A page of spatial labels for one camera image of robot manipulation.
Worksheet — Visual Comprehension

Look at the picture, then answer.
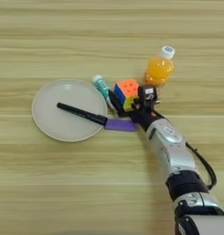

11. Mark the round white plate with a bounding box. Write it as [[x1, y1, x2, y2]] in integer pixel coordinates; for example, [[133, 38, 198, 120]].
[[31, 78, 108, 143]]

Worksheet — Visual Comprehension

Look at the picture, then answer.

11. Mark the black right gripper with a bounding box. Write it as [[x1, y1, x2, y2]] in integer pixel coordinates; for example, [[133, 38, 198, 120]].
[[107, 90, 165, 133]]

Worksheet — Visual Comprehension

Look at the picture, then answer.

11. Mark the black marker pen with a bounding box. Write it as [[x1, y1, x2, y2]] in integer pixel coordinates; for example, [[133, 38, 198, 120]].
[[56, 102, 108, 127]]

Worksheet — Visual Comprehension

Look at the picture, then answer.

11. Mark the orange juice bottle white cap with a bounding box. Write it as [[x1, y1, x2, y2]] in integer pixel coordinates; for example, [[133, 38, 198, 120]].
[[143, 45, 176, 87]]

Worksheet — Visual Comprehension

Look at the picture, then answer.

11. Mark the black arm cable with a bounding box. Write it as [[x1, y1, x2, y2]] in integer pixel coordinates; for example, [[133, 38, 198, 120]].
[[185, 141, 218, 191]]

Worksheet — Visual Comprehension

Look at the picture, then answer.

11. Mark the teal and white glue stick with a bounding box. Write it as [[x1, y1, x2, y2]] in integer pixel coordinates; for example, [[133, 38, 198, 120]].
[[91, 74, 117, 110]]

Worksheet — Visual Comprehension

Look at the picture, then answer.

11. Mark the colourful puzzle cube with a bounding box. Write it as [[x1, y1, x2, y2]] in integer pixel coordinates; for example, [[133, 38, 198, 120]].
[[113, 78, 140, 113]]

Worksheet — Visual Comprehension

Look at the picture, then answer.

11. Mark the purple rectangular block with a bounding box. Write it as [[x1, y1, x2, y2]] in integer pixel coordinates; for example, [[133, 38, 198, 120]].
[[104, 118, 138, 133]]

